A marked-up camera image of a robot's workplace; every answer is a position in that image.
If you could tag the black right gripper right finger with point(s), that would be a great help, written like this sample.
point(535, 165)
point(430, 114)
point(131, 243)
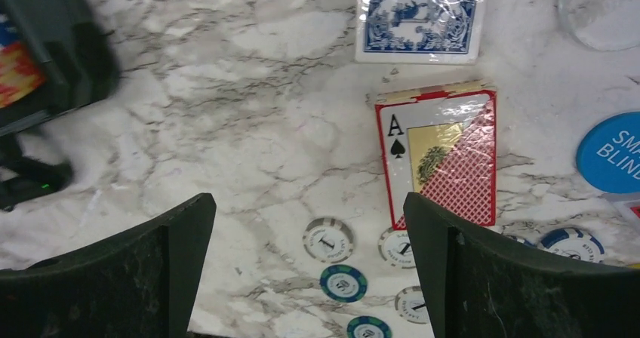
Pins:
point(478, 283)

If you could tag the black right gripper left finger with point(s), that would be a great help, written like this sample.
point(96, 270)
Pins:
point(141, 282)

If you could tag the red playing card deck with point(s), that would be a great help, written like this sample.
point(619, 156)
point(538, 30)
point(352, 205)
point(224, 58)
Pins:
point(441, 142)

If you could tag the blue small blind button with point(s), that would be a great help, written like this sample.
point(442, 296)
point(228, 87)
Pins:
point(608, 156)

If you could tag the blue playing card deck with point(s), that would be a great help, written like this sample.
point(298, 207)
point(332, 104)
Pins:
point(419, 31)

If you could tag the clear round dealer button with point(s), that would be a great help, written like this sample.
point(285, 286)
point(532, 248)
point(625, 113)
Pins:
point(601, 25)

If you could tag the black poker set case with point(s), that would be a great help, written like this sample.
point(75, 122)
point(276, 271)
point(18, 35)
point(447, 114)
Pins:
point(71, 49)

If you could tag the green blue poker chip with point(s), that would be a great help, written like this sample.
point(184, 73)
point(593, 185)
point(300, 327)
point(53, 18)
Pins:
point(343, 283)
point(368, 327)

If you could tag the blue white poker chip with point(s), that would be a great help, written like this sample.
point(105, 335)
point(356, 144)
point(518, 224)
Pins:
point(573, 243)

